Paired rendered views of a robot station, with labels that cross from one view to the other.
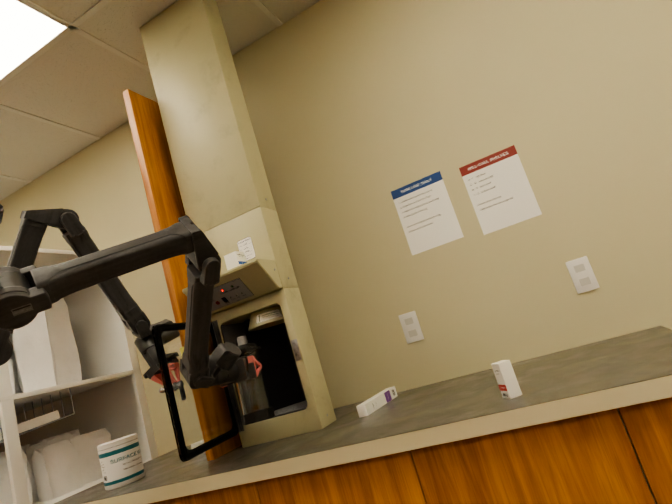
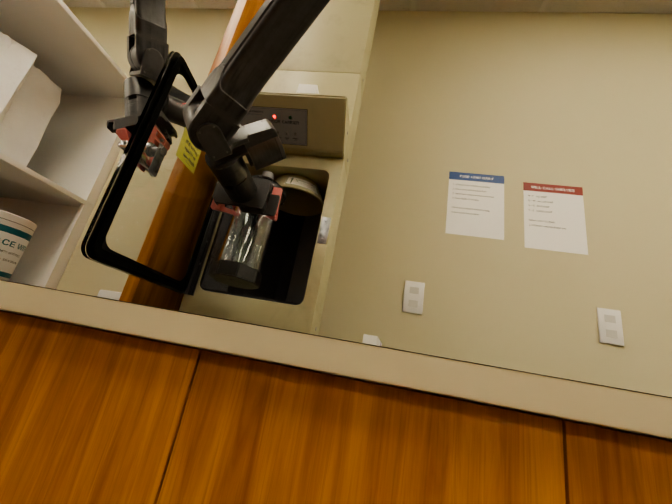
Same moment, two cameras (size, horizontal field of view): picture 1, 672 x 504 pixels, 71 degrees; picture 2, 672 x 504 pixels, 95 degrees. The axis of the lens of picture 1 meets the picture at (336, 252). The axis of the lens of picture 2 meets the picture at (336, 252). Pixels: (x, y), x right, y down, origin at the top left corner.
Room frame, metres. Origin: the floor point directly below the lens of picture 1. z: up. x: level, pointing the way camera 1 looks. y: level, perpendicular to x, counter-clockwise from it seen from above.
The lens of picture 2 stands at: (0.87, 0.33, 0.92)
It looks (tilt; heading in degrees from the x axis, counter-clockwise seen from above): 18 degrees up; 348
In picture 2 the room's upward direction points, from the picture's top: 10 degrees clockwise
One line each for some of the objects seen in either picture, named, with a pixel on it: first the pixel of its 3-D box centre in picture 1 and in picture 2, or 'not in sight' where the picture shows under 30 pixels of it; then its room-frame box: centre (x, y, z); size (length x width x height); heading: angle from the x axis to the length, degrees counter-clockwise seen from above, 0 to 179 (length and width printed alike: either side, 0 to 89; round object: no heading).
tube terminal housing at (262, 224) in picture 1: (270, 323); (290, 203); (1.73, 0.31, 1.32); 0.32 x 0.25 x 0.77; 68
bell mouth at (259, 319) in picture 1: (270, 317); (296, 194); (1.70, 0.30, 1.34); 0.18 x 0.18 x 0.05
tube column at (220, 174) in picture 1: (215, 119); (338, 9); (1.73, 0.31, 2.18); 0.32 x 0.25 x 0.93; 68
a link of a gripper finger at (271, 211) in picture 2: (249, 368); (265, 206); (1.49, 0.36, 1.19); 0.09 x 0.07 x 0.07; 161
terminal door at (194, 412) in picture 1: (197, 383); (179, 186); (1.51, 0.54, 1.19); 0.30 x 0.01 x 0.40; 164
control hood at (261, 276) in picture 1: (231, 288); (285, 123); (1.56, 0.38, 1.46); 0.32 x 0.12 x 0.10; 68
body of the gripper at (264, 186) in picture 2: (227, 373); (239, 185); (1.43, 0.42, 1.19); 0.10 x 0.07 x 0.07; 71
